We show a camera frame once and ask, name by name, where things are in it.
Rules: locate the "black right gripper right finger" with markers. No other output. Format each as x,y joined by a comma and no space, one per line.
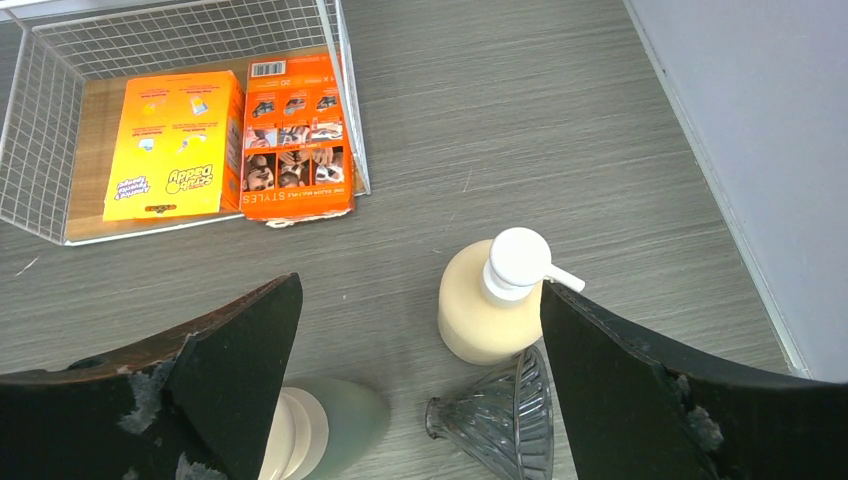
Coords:
639,405

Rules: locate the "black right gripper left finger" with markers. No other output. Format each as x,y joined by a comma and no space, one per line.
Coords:
195,401

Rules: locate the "dark transparent dripper cone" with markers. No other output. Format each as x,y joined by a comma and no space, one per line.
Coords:
504,420

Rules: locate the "green soap pump bottle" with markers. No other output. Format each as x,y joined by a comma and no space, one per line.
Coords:
321,427

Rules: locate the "cream lotion pump bottle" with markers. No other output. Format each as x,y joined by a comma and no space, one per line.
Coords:
490,295

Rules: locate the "orange printed snack box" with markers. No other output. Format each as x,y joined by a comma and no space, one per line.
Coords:
297,164

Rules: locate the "white wire wooden shelf rack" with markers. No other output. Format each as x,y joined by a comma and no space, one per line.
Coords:
62,96

